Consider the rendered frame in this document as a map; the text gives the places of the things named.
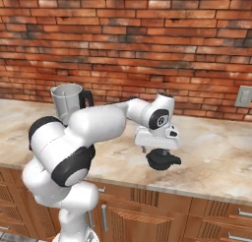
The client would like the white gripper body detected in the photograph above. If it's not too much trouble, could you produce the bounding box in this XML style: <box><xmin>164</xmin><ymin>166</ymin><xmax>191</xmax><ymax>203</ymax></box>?
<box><xmin>134</xmin><ymin>126</ymin><xmax>181</xmax><ymax>151</ymax></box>

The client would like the wooden drawer front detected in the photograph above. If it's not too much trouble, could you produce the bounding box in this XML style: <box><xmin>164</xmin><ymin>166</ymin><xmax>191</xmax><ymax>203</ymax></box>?
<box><xmin>0</xmin><ymin>215</ymin><xmax>42</xmax><ymax>240</ymax></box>
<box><xmin>0</xmin><ymin>166</ymin><xmax>31</xmax><ymax>224</ymax></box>
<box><xmin>189</xmin><ymin>196</ymin><xmax>252</xmax><ymax>222</ymax></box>
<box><xmin>94</xmin><ymin>181</ymin><xmax>193</xmax><ymax>215</ymax></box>
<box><xmin>182</xmin><ymin>215</ymin><xmax>252</xmax><ymax>242</ymax></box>

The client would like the wooden cupboard door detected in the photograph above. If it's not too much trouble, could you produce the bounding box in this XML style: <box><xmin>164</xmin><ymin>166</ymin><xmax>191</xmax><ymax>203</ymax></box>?
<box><xmin>86</xmin><ymin>200</ymin><xmax>101</xmax><ymax>242</ymax></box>
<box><xmin>97</xmin><ymin>200</ymin><xmax>189</xmax><ymax>242</ymax></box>

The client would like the silver cupboard door handle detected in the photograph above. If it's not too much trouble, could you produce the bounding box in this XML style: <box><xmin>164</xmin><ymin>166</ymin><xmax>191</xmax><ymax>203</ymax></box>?
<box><xmin>87</xmin><ymin>210</ymin><xmax>96</xmax><ymax>230</ymax></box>
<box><xmin>100</xmin><ymin>204</ymin><xmax>110</xmax><ymax>234</ymax></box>

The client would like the grey blender jug black handle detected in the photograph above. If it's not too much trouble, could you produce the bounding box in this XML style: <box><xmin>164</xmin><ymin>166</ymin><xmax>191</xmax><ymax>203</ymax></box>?
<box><xmin>49</xmin><ymin>83</ymin><xmax>95</xmax><ymax>126</ymax></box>

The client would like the grey wall outlet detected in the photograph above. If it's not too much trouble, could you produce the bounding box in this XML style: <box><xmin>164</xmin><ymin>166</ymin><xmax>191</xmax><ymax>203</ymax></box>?
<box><xmin>233</xmin><ymin>85</ymin><xmax>252</xmax><ymax>109</ymax></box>

